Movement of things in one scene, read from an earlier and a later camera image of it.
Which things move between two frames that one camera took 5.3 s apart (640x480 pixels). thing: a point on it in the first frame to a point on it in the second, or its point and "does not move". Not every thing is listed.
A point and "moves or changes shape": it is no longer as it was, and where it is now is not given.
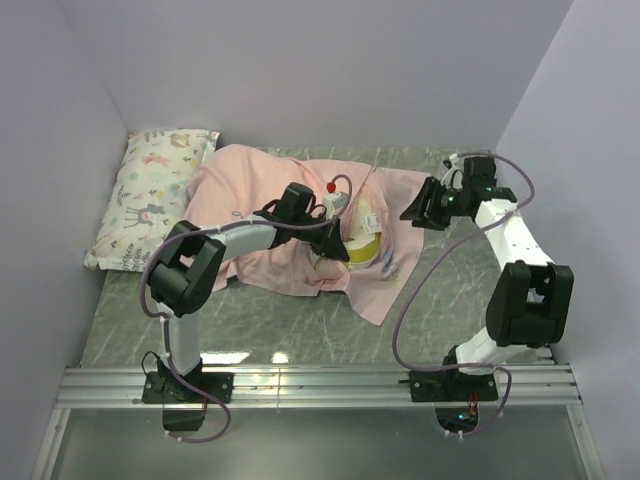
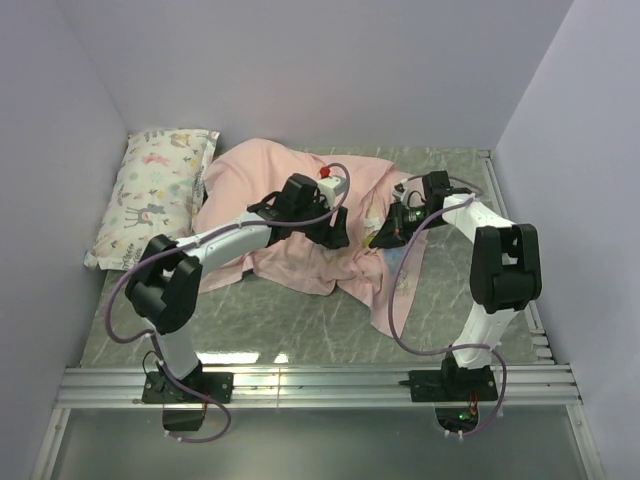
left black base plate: [165, 388] does not move
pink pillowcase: [242, 181] moves or changes shape
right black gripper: [430, 190] to [393, 232]
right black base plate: [448, 386] does not move
